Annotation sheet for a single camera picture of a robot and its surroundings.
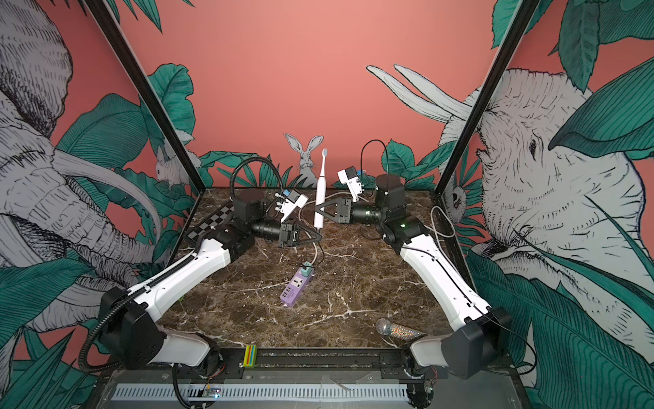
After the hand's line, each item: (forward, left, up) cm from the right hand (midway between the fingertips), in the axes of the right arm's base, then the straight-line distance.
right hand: (317, 210), depth 64 cm
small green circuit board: (-35, +30, -38) cm, 60 cm away
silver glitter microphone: (-18, -20, -34) cm, 44 cm away
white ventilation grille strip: (-35, +15, -38) cm, 54 cm away
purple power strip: (-5, +10, -36) cm, 38 cm away
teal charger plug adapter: (-1, +5, -31) cm, 32 cm away
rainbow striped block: (-27, +20, -35) cm, 49 cm away
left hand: (-5, 0, -5) cm, 7 cm away
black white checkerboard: (+22, +48, -33) cm, 62 cm away
